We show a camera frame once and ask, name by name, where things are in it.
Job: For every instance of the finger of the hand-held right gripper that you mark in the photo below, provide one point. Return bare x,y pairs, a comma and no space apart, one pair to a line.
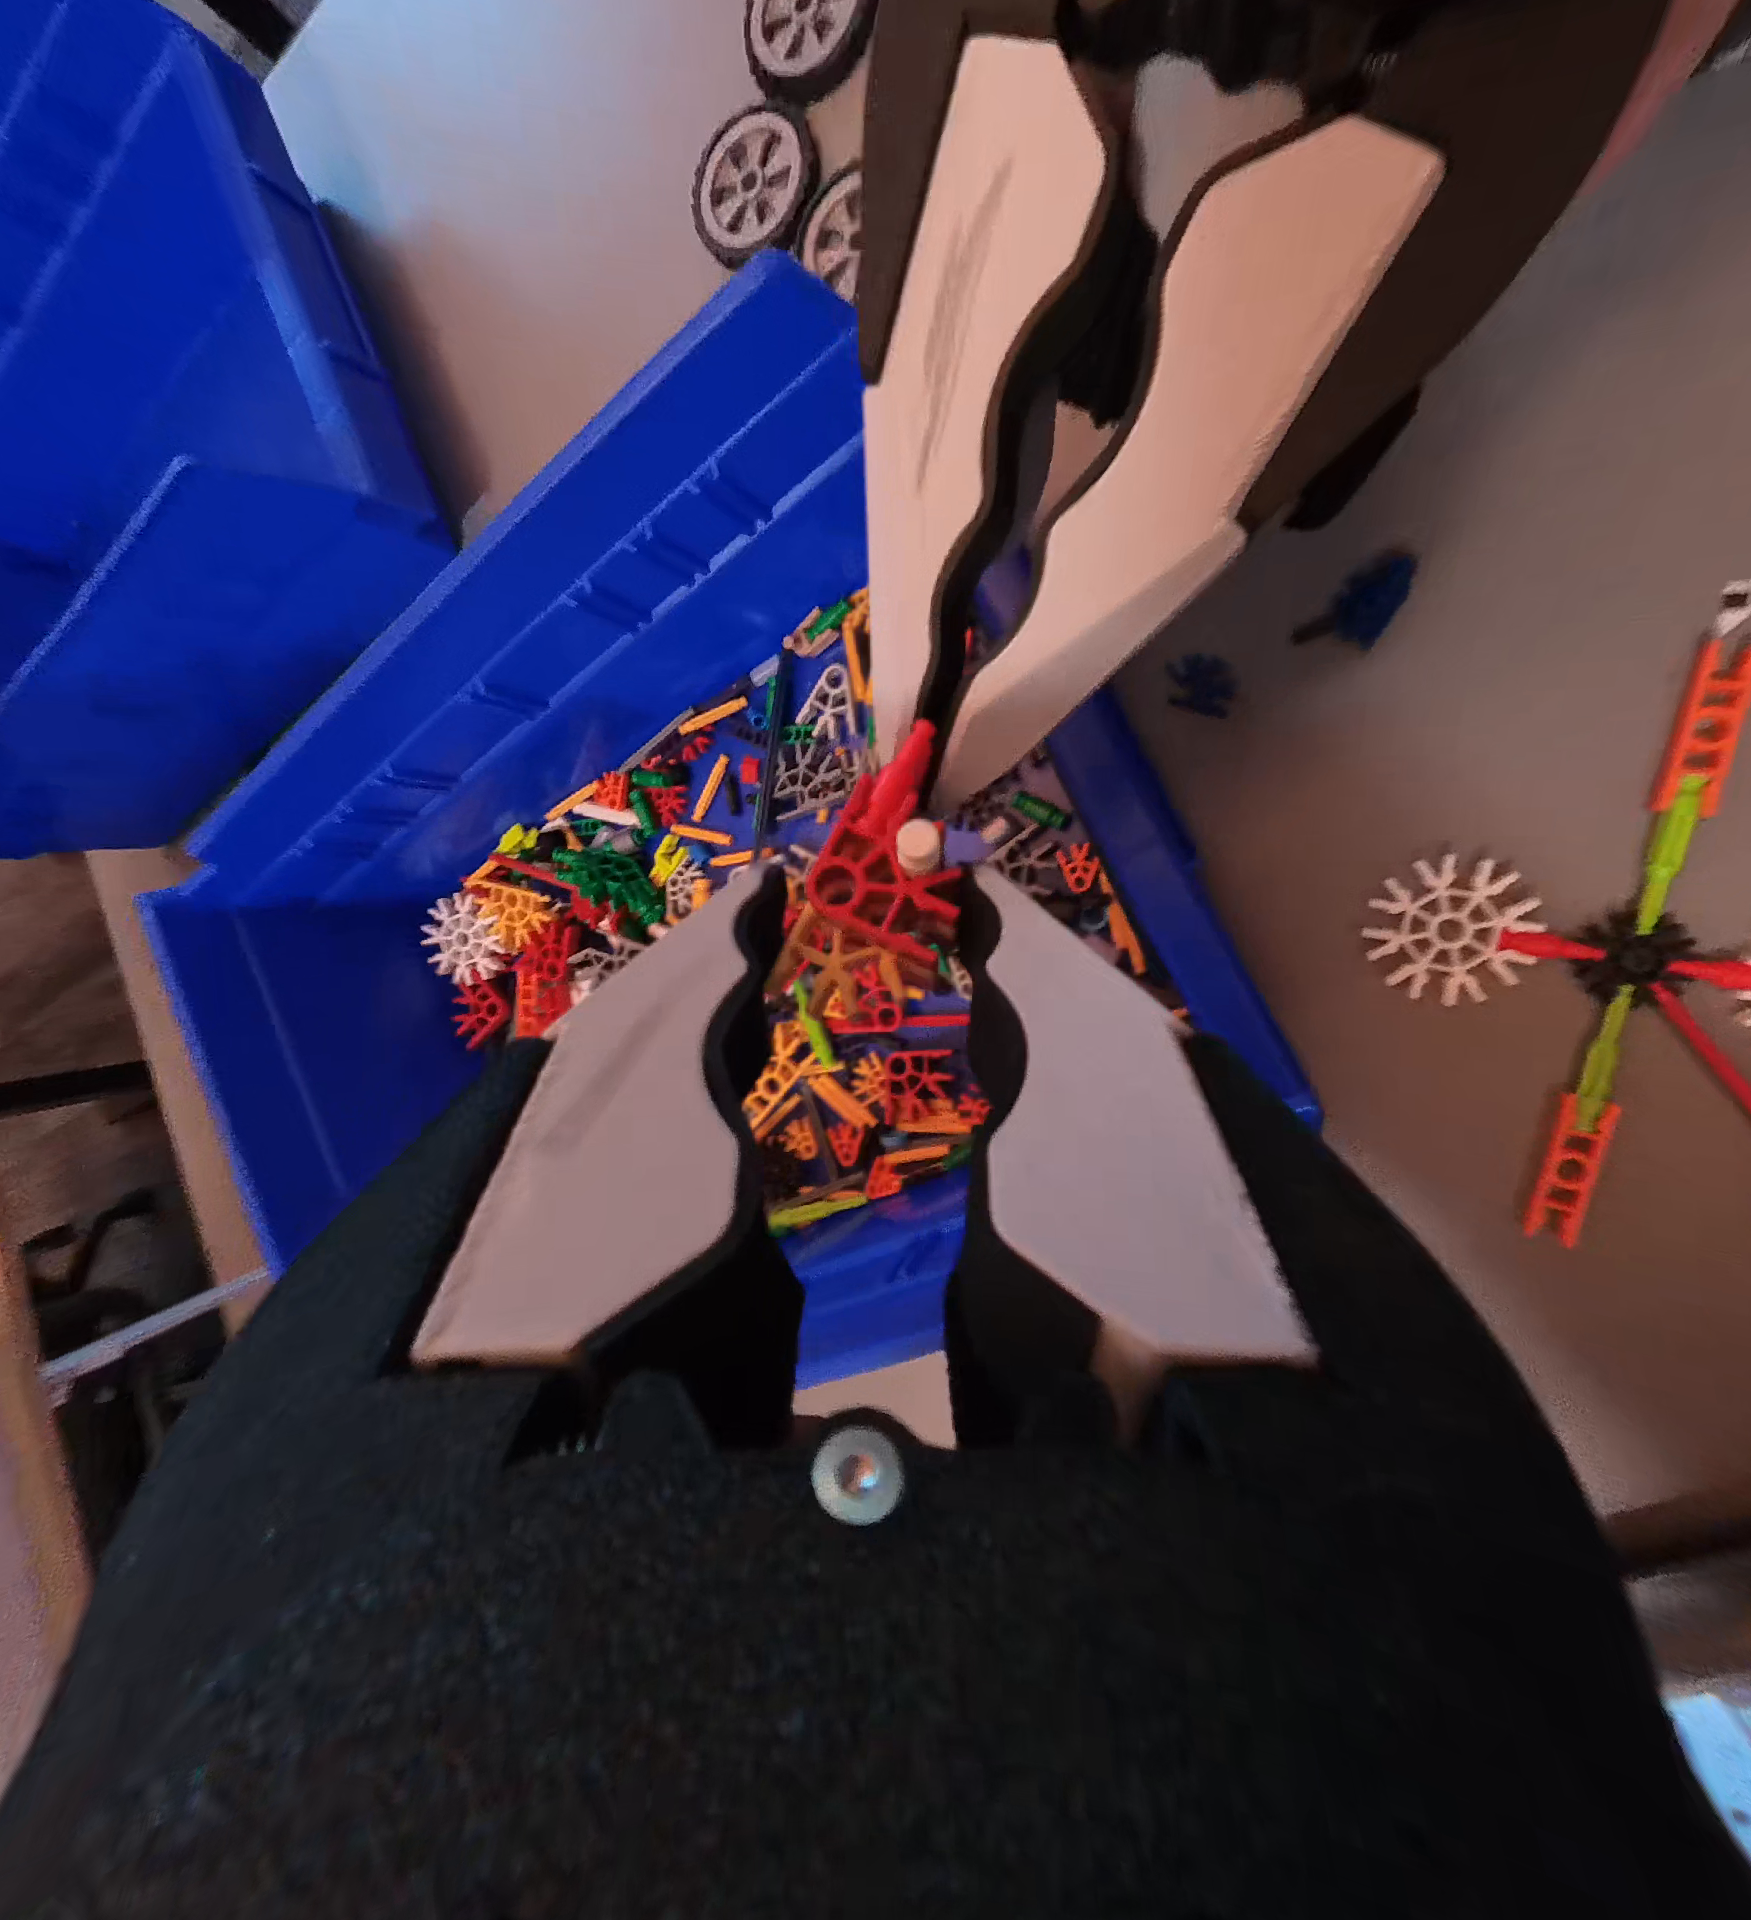
950,302
1266,329

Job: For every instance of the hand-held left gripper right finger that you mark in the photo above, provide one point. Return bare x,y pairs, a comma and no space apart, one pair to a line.
1145,1201

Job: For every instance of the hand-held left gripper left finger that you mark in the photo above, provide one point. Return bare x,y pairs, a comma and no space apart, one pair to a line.
589,1184

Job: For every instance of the pile of colourful construction pieces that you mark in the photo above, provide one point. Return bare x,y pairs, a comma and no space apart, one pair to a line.
876,1080

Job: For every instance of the blue plastic bin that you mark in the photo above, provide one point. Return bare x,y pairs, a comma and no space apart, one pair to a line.
589,570
96,450

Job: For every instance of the short red rod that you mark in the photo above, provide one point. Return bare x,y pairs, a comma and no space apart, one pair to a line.
1737,974
1549,944

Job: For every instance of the lime green rod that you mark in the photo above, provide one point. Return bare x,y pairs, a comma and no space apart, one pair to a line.
1603,1050
1667,847

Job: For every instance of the red and yellow brick cluster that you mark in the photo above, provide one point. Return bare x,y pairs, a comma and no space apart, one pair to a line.
894,781

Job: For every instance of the black snowflake connector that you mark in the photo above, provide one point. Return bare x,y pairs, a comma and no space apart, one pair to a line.
1636,960

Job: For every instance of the long red rod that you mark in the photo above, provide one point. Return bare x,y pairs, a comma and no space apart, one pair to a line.
1745,1095

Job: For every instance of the grey toy wheel black tyre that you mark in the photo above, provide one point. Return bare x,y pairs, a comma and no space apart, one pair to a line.
807,53
834,240
753,189

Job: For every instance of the dark blue double connector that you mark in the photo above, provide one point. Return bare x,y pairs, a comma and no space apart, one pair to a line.
1363,598

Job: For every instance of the blue snowflake connector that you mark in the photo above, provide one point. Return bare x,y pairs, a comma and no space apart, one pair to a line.
1202,683

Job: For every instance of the small white plastic piece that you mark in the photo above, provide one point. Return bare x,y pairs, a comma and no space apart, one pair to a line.
1737,607

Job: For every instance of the aluminium frame bar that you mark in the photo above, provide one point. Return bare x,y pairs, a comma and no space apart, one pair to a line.
156,1327

